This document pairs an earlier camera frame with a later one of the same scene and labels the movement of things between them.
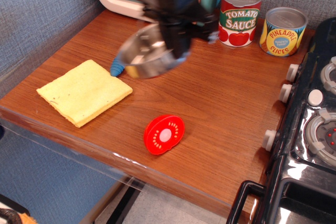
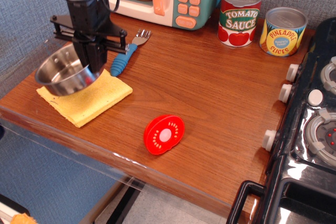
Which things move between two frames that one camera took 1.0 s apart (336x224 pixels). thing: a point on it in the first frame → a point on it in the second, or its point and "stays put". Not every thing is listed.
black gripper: x=178 y=1 → x=91 y=23
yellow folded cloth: x=85 y=92 stays put
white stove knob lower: x=268 y=139 stays put
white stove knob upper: x=292 y=72 stays put
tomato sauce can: x=239 y=14 stays put
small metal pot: x=145 y=54 → x=62 y=72
